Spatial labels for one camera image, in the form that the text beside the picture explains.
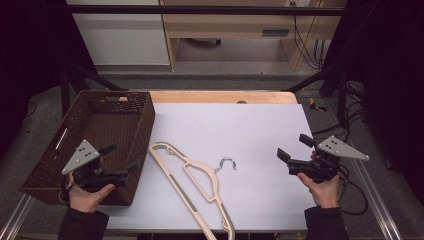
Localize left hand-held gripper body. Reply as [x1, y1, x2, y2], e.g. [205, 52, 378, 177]
[61, 139, 130, 193]

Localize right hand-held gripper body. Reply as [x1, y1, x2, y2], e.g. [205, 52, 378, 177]
[288, 135, 370, 184]

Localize brown wicker basket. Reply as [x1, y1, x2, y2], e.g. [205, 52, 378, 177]
[18, 89, 157, 207]

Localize person's left hand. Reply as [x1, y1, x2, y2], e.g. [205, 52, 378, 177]
[68, 175, 116, 214]

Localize person's right hand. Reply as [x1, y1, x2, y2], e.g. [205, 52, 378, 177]
[297, 150, 341, 210]

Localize yellow and black tool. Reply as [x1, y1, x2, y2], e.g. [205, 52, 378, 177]
[307, 97, 328, 113]

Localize black metal stand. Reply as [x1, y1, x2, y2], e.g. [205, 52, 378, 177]
[59, 64, 130, 118]
[285, 62, 350, 130]

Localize white paper sheet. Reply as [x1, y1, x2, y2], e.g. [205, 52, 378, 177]
[99, 102, 316, 233]

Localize wooden table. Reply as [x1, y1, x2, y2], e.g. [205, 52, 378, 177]
[148, 90, 299, 105]

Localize white cabinet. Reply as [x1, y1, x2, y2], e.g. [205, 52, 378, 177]
[65, 0, 171, 66]

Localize light wooden desk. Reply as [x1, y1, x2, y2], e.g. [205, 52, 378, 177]
[159, 0, 348, 72]

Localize black floor cables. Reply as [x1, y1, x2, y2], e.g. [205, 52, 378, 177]
[312, 81, 367, 143]

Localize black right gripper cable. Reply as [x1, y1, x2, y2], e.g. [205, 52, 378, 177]
[336, 164, 370, 216]

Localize aluminium rail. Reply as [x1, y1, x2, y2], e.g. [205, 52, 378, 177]
[0, 194, 35, 240]
[346, 156, 404, 240]

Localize black hanging cables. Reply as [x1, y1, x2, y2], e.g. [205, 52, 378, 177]
[289, 1, 332, 71]

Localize grey drawer handle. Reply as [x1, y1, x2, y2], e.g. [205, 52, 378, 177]
[261, 28, 290, 37]

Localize black horizontal frame bar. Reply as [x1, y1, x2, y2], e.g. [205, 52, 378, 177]
[65, 4, 346, 17]

